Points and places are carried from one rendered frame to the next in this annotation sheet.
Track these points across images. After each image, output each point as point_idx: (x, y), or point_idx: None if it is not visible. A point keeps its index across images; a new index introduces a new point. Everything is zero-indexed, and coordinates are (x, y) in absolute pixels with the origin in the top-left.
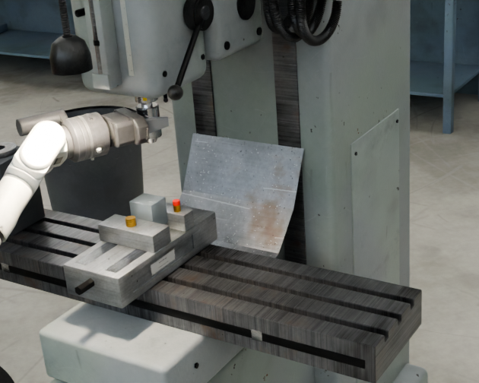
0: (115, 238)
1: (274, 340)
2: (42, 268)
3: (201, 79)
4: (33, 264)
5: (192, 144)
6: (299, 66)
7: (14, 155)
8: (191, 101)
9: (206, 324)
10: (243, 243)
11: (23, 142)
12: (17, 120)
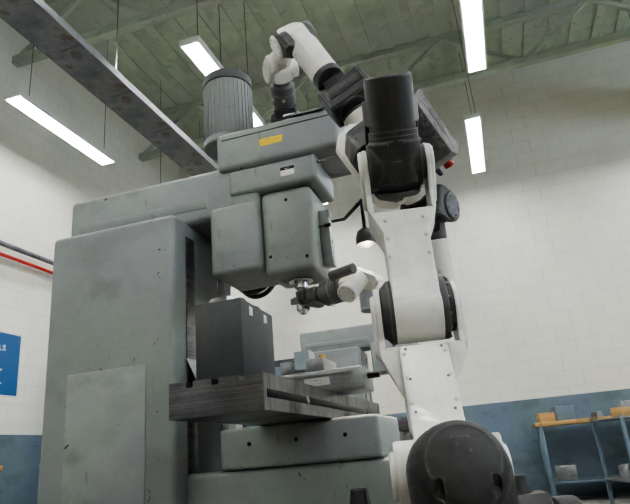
0: (328, 367)
1: (369, 412)
2: (320, 394)
3: (191, 316)
4: (317, 391)
5: (190, 364)
6: None
7: (381, 275)
8: (184, 332)
9: (359, 411)
10: None
11: (372, 272)
12: (353, 263)
